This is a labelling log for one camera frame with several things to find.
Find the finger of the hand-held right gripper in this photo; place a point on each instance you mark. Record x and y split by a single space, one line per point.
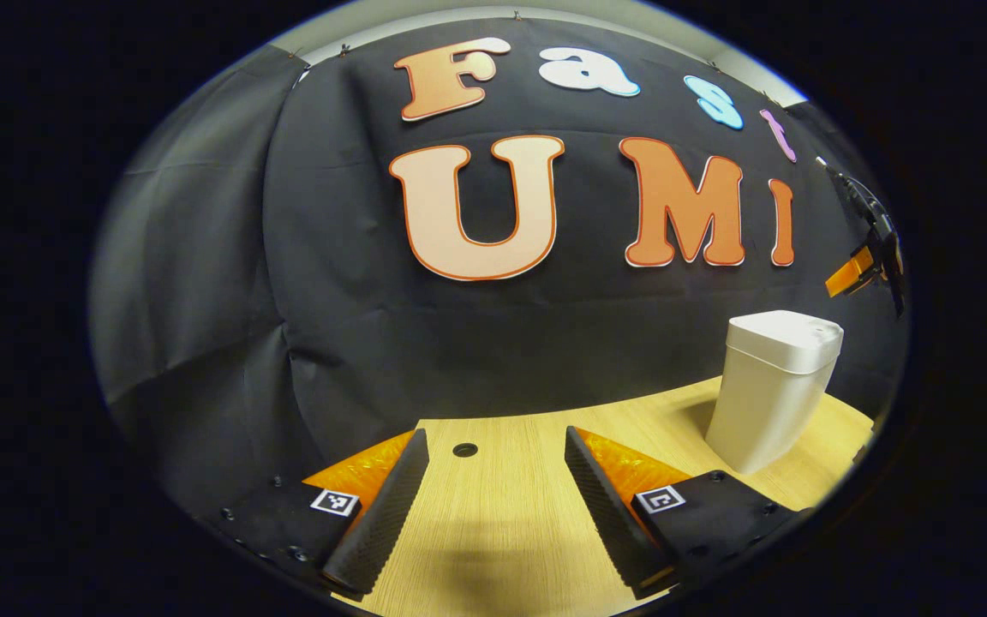
852 272

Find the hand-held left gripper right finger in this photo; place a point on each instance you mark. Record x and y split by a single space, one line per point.
609 518

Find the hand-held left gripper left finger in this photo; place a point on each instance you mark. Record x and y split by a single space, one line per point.
382 523

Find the white desktop garbage bin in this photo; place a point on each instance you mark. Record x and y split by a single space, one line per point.
768 394

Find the wooden desktop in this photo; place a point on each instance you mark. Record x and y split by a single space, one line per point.
502 514

